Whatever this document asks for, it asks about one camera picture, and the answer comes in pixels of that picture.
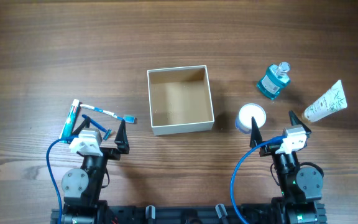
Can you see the white cardboard box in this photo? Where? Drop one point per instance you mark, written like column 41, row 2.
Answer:
column 180, row 100

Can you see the white round jar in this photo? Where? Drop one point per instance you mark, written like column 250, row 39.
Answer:
column 243, row 121

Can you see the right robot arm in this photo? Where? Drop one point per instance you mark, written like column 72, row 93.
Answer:
column 301, row 183

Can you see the teal toothpaste tube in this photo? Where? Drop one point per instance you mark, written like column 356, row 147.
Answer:
column 70, row 121

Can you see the blue mouthwash bottle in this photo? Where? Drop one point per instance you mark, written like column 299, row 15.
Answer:
column 275, row 80

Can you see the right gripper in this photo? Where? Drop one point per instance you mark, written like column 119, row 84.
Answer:
column 268, row 150

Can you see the white lotion tube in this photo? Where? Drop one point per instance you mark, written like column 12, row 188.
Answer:
column 330, row 102

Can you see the blue white toothbrush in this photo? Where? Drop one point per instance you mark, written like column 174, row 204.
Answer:
column 127, row 118

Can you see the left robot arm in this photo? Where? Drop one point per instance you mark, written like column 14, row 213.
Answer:
column 82, row 186

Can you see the blue disposable razor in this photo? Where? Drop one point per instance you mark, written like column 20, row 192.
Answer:
column 107, row 132

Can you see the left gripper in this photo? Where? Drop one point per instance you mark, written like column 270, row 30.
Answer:
column 109, row 154

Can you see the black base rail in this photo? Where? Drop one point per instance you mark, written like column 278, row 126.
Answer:
column 185, row 214

